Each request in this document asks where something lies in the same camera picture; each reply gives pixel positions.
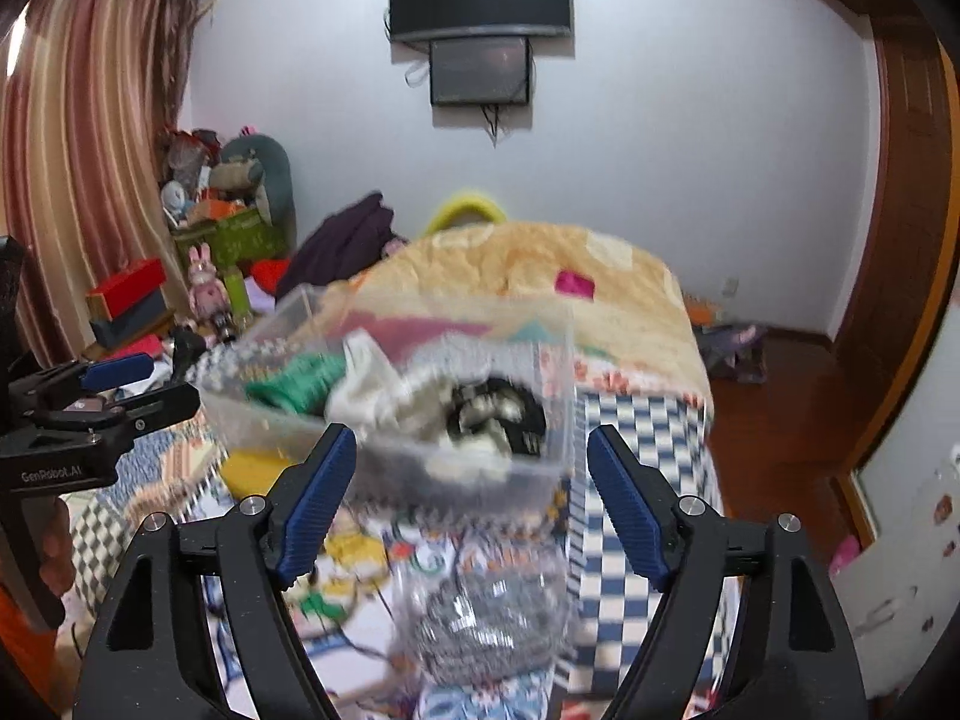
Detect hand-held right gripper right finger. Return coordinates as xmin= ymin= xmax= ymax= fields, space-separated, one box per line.
xmin=587 ymin=425 xmax=872 ymax=720

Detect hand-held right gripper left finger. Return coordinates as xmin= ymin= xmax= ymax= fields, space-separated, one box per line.
xmin=71 ymin=424 xmax=358 ymax=720

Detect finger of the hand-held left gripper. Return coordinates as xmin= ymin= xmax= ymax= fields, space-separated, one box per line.
xmin=34 ymin=352 xmax=156 ymax=412
xmin=45 ymin=382 xmax=203 ymax=455

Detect clear plastic storage box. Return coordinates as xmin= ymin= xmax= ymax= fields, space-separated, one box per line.
xmin=196 ymin=283 xmax=580 ymax=502

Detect green knitted cloth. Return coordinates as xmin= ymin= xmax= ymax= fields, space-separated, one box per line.
xmin=244 ymin=355 xmax=347 ymax=419

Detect white cloth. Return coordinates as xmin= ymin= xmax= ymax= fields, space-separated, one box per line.
xmin=325 ymin=331 xmax=455 ymax=482

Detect black and white sock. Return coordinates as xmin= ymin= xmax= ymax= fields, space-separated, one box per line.
xmin=442 ymin=373 xmax=550 ymax=467

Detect yellow soft item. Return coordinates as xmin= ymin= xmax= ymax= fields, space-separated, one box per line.
xmin=220 ymin=450 xmax=295 ymax=500

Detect person's left hand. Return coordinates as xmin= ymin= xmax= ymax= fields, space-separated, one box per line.
xmin=37 ymin=499 xmax=74 ymax=602

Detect dark grey flat box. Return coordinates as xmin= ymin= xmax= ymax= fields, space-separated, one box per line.
xmin=89 ymin=291 xmax=174 ymax=350

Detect blue checkered bed sheet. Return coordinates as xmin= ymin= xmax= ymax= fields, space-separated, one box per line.
xmin=58 ymin=381 xmax=722 ymax=720

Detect red flat box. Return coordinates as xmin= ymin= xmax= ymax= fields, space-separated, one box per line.
xmin=85 ymin=258 xmax=168 ymax=320

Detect pink rabbit toy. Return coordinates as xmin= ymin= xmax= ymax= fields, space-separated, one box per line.
xmin=185 ymin=243 xmax=227 ymax=332

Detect green bottle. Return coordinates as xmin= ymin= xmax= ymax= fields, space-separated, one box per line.
xmin=223 ymin=265 xmax=253 ymax=320

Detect red cloth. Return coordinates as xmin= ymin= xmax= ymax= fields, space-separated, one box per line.
xmin=250 ymin=258 xmax=294 ymax=291

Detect clear bag with grey cloth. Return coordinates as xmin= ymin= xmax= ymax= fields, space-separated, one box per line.
xmin=392 ymin=531 xmax=580 ymax=689

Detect green cardboard box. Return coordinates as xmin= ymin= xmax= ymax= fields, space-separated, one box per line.
xmin=172 ymin=213 xmax=290 ymax=272

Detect pile of floor clutter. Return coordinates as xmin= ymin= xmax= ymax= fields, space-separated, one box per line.
xmin=685 ymin=298 xmax=767 ymax=385

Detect dark purple garment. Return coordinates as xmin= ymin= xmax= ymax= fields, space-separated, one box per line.
xmin=275 ymin=192 xmax=410 ymax=302

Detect striped curtain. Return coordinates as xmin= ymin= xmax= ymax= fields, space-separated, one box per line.
xmin=0 ymin=0 xmax=220 ymax=370

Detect grey curved pillow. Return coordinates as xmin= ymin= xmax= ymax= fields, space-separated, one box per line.
xmin=216 ymin=133 xmax=296 ymax=242

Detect peach patterned quilt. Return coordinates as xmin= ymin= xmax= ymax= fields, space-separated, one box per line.
xmin=328 ymin=220 xmax=713 ymax=407

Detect white cabinet with stickers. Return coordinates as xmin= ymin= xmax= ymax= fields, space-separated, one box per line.
xmin=828 ymin=441 xmax=960 ymax=692

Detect yellow ring cushion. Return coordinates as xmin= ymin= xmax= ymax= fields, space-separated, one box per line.
xmin=425 ymin=190 xmax=508 ymax=238

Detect dangling black cables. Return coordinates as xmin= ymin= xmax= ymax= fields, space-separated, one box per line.
xmin=478 ymin=105 xmax=512 ymax=149

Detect wooden door frame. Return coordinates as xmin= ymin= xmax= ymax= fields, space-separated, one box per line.
xmin=771 ymin=0 xmax=960 ymax=482

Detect small wall-mounted screen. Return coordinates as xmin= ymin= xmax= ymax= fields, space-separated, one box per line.
xmin=428 ymin=37 xmax=533 ymax=108

